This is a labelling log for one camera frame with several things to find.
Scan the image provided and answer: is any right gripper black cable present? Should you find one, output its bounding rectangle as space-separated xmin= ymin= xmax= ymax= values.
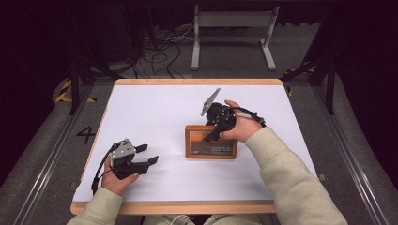
xmin=219 ymin=106 xmax=268 ymax=128

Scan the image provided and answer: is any person's right hand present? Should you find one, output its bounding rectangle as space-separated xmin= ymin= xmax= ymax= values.
xmin=219 ymin=99 xmax=263 ymax=143

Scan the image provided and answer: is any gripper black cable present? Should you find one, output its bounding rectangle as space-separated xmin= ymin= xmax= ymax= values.
xmin=219 ymin=106 xmax=268 ymax=128
xmin=90 ymin=142 xmax=120 ymax=195

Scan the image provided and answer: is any white metal stand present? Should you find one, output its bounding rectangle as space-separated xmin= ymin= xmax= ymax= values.
xmin=191 ymin=5 xmax=281 ymax=71

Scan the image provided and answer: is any metal floor rail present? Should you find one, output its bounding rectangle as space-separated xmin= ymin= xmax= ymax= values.
xmin=11 ymin=85 xmax=95 ymax=225
xmin=313 ymin=83 xmax=393 ymax=225

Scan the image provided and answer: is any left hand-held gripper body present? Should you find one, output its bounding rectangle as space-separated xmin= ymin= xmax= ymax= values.
xmin=110 ymin=138 xmax=150 ymax=181

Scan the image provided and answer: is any person's left hand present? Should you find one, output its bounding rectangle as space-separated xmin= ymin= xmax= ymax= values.
xmin=100 ymin=162 xmax=140 ymax=197

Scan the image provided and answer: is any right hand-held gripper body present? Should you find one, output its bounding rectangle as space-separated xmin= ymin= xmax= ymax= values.
xmin=200 ymin=87 xmax=237 ymax=135

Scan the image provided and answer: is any tangle of black floor cables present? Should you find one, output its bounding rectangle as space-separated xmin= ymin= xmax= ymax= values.
xmin=130 ymin=24 xmax=201 ymax=80

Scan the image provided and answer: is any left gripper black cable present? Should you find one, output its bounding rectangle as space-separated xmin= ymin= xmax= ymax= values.
xmin=90 ymin=142 xmax=120 ymax=195

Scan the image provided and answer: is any black metal stand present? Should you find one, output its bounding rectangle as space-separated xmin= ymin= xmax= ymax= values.
xmin=281 ymin=55 xmax=338 ymax=116
xmin=69 ymin=54 xmax=125 ymax=116

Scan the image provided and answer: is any wooden photo frame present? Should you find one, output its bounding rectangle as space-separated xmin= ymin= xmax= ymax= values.
xmin=184 ymin=124 xmax=238 ymax=160

